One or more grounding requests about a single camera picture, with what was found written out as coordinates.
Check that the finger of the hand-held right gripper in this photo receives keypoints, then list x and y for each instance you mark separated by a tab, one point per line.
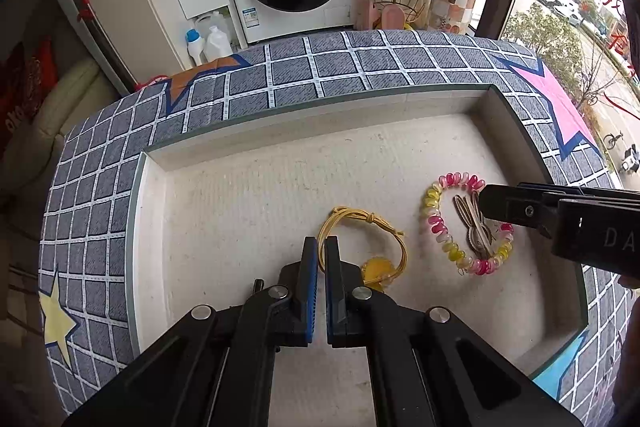
575	192
510	207

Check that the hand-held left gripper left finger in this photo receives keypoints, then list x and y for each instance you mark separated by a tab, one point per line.
310	302

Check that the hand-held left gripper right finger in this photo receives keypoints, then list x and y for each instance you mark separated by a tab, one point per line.
331	302

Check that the brown rabbit hair clip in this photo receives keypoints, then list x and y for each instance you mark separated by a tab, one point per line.
472	232

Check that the shallow beige tray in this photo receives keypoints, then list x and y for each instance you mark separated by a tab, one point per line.
250	207

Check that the pink slippers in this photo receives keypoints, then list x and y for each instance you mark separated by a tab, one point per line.
390	17

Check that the small white plastic jug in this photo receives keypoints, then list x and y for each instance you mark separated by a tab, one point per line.
217	47

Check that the blue-capped detergent bottle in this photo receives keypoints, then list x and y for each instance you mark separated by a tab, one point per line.
194	49

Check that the cream sofa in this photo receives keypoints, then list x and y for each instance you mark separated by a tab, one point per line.
65	107

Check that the red cushion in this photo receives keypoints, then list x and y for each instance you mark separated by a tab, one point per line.
42	77

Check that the dark red blanket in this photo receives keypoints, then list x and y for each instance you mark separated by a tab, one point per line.
12	97

